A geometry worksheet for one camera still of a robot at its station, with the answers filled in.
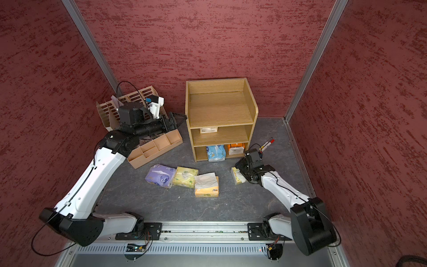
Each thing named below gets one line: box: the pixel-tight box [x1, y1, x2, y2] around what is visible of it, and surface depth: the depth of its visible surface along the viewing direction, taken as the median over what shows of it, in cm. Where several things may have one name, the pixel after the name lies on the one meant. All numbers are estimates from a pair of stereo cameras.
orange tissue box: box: [227, 142, 246, 156], surface depth 97 cm
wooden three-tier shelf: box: [184, 77, 259, 162], surface depth 87 cm
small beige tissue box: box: [200, 126, 218, 134], surface depth 90 cm
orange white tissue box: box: [194, 172, 220, 198], surface depth 83 cm
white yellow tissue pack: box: [230, 166, 247, 185], surface depth 87 cm
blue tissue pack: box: [205, 144, 227, 162], surface depth 97 cm
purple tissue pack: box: [144, 164, 176, 189], surface depth 88 cm
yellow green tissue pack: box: [172, 166, 199, 189], surface depth 88 cm
